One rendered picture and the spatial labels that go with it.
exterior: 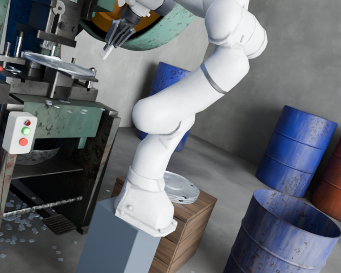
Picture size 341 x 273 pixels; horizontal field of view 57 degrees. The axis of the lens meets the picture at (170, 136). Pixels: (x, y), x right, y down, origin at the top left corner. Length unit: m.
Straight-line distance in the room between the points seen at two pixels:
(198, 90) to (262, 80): 3.54
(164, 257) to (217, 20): 1.03
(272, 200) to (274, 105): 2.62
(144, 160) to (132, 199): 0.13
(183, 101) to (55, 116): 0.62
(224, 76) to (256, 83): 3.56
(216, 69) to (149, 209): 0.46
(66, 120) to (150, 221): 0.60
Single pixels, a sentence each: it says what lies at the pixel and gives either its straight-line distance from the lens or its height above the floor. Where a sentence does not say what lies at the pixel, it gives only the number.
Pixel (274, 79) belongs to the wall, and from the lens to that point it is 4.36.
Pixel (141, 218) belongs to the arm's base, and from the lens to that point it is 1.02.
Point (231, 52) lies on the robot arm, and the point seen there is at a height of 1.02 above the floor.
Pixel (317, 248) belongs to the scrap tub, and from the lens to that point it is 1.53.
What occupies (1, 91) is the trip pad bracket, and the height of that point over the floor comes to 0.68.
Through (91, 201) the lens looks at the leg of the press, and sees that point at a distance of 1.64.
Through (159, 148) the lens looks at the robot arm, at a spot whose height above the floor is 0.69.
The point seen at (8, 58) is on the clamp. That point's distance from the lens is 1.44.
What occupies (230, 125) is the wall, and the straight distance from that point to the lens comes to 4.50.
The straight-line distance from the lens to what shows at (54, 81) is 1.37.
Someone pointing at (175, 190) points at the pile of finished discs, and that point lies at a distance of 1.54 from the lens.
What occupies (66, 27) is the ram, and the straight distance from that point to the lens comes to 1.42.
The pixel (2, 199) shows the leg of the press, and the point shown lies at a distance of 1.33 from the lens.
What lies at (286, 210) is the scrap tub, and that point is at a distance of 1.86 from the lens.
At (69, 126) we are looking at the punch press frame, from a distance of 1.41.
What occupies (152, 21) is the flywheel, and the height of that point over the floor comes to 1.08.
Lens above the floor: 0.96
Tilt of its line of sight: 13 degrees down
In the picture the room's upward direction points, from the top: 19 degrees clockwise
